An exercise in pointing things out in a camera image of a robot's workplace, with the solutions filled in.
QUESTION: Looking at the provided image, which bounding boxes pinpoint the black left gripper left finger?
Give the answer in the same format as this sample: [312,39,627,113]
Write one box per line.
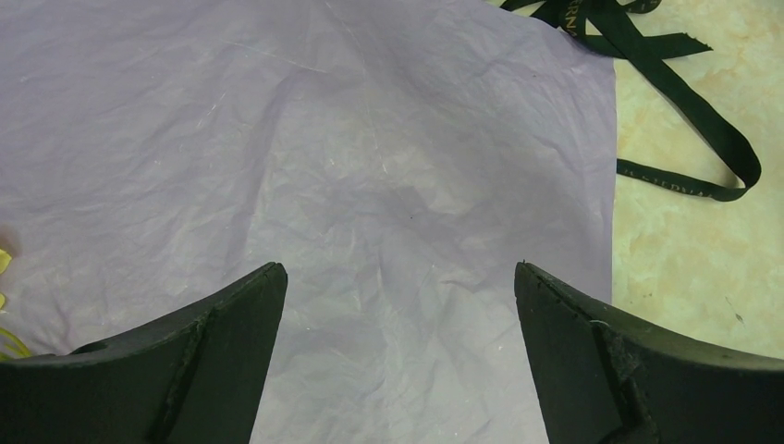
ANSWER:
[1,263,288,443]

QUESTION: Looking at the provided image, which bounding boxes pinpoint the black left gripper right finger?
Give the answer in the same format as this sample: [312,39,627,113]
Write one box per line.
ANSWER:
[514,263,783,443]

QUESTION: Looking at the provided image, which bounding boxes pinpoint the yellow rose bunch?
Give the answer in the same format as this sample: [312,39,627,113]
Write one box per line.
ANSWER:
[0,248,35,363]

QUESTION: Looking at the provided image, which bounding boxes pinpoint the purple wrapping paper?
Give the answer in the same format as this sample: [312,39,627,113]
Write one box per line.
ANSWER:
[1,1,617,443]

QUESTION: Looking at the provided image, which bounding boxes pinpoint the black ribbon with gold lettering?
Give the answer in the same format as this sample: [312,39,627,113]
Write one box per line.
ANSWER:
[498,1,765,204]

